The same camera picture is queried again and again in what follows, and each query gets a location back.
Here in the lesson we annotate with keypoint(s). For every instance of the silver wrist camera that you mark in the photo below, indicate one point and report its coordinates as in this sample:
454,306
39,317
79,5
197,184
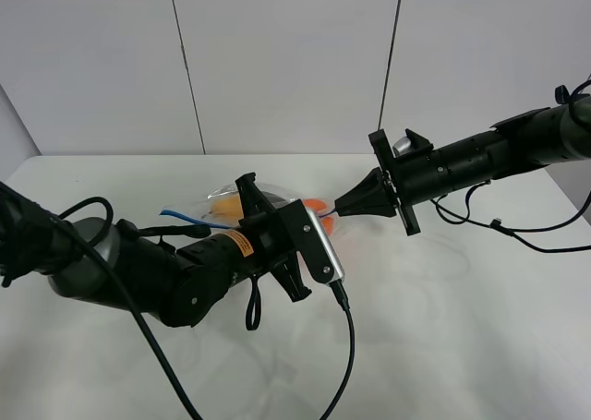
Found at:
317,250
402,146

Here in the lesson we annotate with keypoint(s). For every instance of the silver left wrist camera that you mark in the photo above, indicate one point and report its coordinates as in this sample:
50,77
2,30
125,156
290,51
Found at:
317,250

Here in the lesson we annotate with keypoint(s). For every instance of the dark purple eggplant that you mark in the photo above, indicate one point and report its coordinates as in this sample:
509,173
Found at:
276,200

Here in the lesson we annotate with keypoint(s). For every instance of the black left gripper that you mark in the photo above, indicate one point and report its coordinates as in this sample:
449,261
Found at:
267,230

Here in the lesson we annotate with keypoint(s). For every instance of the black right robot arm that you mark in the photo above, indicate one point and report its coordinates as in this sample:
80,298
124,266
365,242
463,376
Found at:
518,145

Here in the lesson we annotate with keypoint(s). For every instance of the orange fruit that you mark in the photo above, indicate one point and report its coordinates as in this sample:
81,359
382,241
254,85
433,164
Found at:
325,213

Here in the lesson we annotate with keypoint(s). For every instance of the yellow pear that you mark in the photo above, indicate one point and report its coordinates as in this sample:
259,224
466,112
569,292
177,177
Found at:
227,209

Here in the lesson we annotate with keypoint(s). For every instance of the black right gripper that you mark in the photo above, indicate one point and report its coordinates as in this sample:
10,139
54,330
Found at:
415,177

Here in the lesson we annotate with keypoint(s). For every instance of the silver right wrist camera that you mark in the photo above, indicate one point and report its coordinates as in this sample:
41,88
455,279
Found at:
402,146

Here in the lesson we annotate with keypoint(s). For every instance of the clear zip bag blue seal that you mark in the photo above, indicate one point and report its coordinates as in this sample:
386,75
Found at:
197,212

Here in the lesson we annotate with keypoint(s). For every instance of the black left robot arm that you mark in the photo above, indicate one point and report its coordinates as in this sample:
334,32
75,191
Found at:
173,273

